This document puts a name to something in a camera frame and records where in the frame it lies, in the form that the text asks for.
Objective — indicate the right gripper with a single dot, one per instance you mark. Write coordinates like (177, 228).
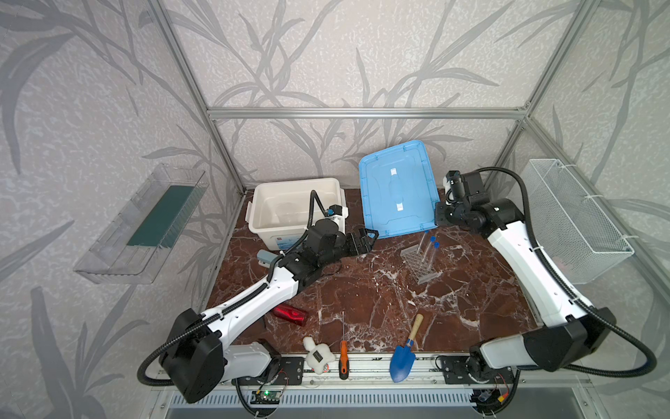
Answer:
(447, 214)

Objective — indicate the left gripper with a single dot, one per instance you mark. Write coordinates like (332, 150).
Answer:
(353, 243)

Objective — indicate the blue capped test tube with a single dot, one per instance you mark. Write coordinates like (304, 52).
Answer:
(423, 245)
(432, 250)

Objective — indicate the white plastic bin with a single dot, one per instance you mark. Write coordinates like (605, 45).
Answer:
(278, 212)

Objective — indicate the blue plastic bin lid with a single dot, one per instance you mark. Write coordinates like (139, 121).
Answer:
(398, 190)

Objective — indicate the clear acrylic test tube rack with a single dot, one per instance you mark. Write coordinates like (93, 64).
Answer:
(422, 272)

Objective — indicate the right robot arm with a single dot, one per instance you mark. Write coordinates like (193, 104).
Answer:
(566, 332)

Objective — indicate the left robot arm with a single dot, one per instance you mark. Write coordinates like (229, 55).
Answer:
(201, 352)

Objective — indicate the grey-blue flat tool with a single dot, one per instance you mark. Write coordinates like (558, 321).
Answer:
(265, 258)

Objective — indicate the red small object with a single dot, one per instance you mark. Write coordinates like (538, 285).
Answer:
(291, 314)

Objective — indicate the blue garden trowel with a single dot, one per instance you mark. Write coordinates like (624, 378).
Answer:
(403, 358)

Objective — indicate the green circuit board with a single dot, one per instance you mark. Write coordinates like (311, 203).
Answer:
(266, 397)

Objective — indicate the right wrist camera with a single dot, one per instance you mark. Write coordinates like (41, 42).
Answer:
(452, 183)

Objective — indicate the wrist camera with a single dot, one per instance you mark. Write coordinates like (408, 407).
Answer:
(452, 183)
(337, 211)

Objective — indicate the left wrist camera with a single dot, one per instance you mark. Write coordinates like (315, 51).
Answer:
(337, 211)

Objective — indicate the white wire basket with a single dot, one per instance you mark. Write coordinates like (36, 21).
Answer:
(568, 222)

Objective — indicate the orange handled screwdriver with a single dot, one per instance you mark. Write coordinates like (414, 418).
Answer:
(343, 362)

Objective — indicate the aluminium frame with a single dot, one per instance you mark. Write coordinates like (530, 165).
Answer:
(517, 114)

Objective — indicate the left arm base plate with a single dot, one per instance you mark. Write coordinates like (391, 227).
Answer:
(288, 371)

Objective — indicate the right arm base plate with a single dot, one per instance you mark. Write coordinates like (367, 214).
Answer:
(461, 369)

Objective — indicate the clear wall shelf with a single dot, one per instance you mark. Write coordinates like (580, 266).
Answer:
(137, 243)

